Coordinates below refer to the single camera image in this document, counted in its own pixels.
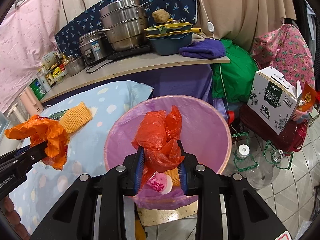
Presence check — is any red thermos flask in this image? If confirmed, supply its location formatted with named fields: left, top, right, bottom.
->
left=289, top=119, right=308, bottom=153

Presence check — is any light blue dotted tablecloth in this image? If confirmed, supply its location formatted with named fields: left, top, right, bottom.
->
left=9, top=81, right=153, bottom=233

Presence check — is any steel rice cooker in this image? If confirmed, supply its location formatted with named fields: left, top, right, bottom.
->
left=79, top=29, right=113, bottom=66

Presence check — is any green fabric bundle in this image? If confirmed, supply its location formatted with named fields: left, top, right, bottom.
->
left=212, top=39, right=258, bottom=103

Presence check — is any beige curtain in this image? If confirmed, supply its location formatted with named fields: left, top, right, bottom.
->
left=196, top=0, right=296, bottom=51

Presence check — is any pink floral paper cup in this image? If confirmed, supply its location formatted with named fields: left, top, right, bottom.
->
left=146, top=172, right=173, bottom=194

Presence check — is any black induction cooktop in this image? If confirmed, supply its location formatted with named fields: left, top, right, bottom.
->
left=107, top=44, right=152, bottom=61

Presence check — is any red plastic bag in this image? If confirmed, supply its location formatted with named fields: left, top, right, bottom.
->
left=131, top=105, right=184, bottom=186

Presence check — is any cream electric kettle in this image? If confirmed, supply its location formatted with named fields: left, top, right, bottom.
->
left=7, top=100, right=28, bottom=122

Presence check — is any dark teal plastic basin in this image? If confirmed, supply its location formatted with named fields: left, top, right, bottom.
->
left=149, top=33, right=192, bottom=56

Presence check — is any person's left hand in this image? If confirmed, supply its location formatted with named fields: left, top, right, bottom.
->
left=1, top=196, right=30, bottom=240

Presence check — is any pink trash bin with liner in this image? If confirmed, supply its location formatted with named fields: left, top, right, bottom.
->
left=104, top=95, right=231, bottom=210

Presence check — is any clear plastic jug metal cap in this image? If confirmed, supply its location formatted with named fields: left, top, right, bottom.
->
left=246, top=148, right=284, bottom=190

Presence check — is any wooden stool under bin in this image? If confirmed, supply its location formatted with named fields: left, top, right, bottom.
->
left=137, top=201, right=198, bottom=226

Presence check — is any large steel steamer pot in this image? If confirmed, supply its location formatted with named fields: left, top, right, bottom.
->
left=100, top=0, right=149, bottom=51

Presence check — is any orange plastic bag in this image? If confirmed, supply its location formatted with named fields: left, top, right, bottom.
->
left=5, top=115, right=70, bottom=170

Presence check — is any green white box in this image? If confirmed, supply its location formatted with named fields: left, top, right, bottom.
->
left=29, top=78, right=47, bottom=101

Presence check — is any white milk gift box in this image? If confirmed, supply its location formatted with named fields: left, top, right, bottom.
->
left=247, top=66, right=302, bottom=134

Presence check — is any brown loofah sponge on basin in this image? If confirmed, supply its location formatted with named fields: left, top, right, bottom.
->
left=152, top=9, right=170, bottom=23

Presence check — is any purple folded towel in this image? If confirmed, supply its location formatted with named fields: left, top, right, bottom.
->
left=178, top=38, right=226, bottom=60

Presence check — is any orange foam fruit net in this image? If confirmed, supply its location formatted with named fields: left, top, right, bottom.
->
left=59, top=102, right=92, bottom=134

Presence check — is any clear plastic jug white cap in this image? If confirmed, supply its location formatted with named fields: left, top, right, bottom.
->
left=222, top=143, right=258, bottom=178

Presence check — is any pink dotted curtain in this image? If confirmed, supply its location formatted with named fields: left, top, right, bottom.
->
left=1, top=0, right=60, bottom=113

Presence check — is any pink pineapple print cloth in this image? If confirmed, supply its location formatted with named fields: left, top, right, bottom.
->
left=251, top=24, right=315, bottom=88

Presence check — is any navy patterned backsplash cloth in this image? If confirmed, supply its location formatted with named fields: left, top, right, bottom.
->
left=55, top=0, right=197, bottom=56

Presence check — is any pink electric kettle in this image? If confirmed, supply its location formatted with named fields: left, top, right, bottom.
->
left=19, top=87, right=43, bottom=116

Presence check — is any small steel bowl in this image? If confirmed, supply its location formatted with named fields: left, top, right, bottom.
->
left=65, top=56, right=86, bottom=76

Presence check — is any white cord switch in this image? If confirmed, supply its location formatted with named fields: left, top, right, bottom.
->
left=207, top=21, right=215, bottom=34

